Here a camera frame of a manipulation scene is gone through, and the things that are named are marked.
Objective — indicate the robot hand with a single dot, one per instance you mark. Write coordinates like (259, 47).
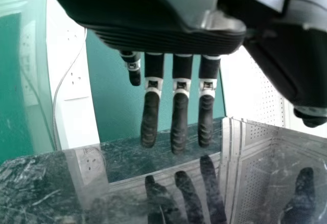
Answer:
(153, 17)

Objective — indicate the white socket strip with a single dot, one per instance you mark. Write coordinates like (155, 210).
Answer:
(74, 81)

